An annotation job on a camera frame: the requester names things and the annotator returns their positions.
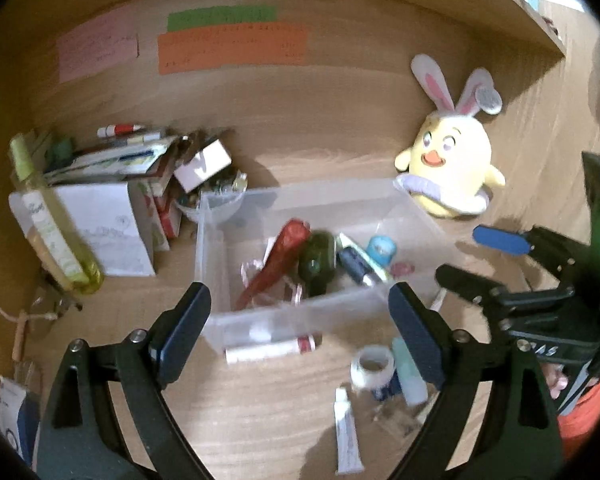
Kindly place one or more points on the red foil pouch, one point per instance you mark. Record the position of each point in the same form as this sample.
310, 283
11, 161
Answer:
280, 260

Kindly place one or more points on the green paper note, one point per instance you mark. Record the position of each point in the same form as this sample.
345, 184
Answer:
222, 17

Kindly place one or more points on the red and white marker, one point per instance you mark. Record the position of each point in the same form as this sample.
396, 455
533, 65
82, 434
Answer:
122, 130

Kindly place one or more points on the small white box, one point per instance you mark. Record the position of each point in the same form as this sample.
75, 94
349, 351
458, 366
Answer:
202, 165

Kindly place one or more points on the dark blue small packet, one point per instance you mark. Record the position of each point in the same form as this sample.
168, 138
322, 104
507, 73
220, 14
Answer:
387, 390

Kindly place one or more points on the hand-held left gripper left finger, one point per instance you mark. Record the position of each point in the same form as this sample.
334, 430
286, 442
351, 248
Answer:
180, 331

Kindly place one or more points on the pink paper note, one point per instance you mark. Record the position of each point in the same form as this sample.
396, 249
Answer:
97, 47

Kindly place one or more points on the white ointment tube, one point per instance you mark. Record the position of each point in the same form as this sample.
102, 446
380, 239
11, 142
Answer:
347, 435

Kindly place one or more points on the green spray bottle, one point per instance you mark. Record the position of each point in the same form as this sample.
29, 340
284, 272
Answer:
55, 230

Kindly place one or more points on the yellow chick plush toy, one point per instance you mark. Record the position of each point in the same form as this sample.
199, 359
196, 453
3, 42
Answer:
450, 160

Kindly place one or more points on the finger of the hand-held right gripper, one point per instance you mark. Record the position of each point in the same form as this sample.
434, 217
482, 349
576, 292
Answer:
500, 241
472, 286

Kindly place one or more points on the blue and white box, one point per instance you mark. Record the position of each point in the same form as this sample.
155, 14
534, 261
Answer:
17, 420

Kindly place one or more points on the clear plastic storage box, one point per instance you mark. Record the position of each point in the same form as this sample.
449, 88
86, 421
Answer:
330, 316

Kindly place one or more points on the dark blue tube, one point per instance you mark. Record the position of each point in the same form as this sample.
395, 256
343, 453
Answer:
355, 266

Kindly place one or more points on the wooden shelf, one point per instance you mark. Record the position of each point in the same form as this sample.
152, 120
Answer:
520, 15

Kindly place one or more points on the person's right hand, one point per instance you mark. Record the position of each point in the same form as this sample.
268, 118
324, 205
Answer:
555, 385

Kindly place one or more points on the eyeglasses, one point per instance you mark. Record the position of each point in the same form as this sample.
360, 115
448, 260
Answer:
50, 310

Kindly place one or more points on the stack of booklets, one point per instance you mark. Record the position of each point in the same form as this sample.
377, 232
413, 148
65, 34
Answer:
110, 160

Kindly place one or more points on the white paper box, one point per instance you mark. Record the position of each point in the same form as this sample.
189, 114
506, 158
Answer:
110, 230

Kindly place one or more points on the person's right forearm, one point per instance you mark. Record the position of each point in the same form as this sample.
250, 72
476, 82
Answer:
587, 415

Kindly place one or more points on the orange paper note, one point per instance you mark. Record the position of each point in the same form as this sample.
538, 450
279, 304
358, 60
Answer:
230, 49

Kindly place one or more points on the wooden peg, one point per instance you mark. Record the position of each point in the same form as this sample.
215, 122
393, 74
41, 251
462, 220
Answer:
19, 337

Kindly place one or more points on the white bowl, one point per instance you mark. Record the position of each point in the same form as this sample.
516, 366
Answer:
190, 210

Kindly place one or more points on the slim mint green pen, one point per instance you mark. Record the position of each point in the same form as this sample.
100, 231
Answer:
347, 241

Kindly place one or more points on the small pink item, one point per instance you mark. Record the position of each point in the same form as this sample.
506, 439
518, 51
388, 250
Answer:
402, 269

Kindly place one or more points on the dark green bottle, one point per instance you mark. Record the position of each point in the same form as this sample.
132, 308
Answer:
317, 260

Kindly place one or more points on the white tape roll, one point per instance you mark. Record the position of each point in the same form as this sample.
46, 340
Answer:
362, 379

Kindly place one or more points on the white tube with red cap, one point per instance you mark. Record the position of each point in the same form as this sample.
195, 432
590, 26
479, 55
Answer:
275, 350

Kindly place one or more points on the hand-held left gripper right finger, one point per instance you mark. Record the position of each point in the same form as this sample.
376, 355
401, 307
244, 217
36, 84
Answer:
417, 331

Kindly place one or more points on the pale aqua tube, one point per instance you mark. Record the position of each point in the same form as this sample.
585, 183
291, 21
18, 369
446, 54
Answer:
410, 380

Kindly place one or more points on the teal tape roll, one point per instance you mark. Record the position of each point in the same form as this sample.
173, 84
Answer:
382, 250

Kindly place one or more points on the yellow stick tube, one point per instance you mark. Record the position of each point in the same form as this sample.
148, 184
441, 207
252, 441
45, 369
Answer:
42, 256

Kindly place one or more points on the red fruit print box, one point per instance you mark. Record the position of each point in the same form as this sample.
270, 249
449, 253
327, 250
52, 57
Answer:
167, 215

